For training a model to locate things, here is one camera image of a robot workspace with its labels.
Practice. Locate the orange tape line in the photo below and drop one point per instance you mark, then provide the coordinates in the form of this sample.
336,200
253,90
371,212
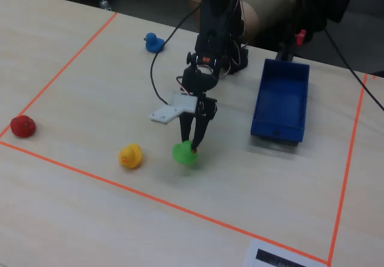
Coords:
60,72
168,201
348,165

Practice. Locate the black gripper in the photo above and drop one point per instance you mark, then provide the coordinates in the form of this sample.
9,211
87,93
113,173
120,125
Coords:
206,107

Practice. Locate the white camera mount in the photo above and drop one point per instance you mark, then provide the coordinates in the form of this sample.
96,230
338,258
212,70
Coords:
174,109

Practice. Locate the black clamp with red knob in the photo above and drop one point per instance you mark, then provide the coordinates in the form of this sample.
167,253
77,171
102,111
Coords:
291,45

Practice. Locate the red rubber duck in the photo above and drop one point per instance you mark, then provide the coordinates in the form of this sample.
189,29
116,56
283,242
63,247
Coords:
23,126

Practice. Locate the blue rubber duck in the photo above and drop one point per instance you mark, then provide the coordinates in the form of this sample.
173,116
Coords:
154,42

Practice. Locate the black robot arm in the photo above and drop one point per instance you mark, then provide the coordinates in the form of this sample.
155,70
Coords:
220,24

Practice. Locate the green rubber duck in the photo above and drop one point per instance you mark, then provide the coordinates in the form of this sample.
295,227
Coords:
183,154

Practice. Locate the yellow rubber duck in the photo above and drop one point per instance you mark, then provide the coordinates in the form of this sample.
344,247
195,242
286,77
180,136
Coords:
131,156

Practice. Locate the white paper with black print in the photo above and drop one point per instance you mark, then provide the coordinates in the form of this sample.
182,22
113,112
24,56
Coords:
279,256

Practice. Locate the blue plastic box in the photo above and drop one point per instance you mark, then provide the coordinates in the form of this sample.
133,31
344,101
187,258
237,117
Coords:
282,105

